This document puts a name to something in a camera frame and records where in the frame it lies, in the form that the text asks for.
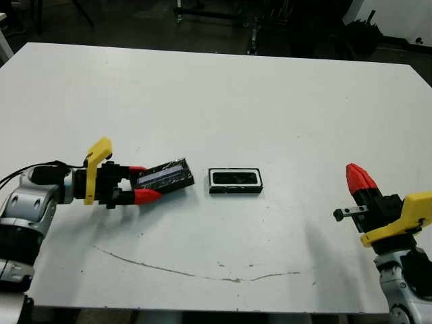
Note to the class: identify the right gripper with yellow mount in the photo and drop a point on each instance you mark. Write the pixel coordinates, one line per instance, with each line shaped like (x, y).
(388, 216)

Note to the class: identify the left gripper with yellow mount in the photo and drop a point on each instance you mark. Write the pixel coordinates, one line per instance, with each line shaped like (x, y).
(89, 182)

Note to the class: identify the shiny black box lid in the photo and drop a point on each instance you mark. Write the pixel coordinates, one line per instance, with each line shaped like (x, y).
(168, 177)

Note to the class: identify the black camera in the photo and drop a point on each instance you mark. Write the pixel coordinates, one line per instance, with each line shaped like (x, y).
(236, 178)

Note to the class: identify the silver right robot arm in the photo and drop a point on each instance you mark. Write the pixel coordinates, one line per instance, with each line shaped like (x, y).
(395, 280)

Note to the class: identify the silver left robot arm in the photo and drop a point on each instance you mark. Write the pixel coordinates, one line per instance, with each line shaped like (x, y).
(30, 202)

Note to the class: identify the black box base white insert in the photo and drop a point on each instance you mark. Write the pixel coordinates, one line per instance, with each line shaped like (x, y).
(236, 190)

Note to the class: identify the black bushy plant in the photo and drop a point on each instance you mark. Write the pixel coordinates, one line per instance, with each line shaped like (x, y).
(364, 32)

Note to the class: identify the black tripod stand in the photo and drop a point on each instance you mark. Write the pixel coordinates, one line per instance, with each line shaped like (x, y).
(87, 13)

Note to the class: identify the black metal frame cart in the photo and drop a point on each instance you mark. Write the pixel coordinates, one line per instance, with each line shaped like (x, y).
(236, 17)

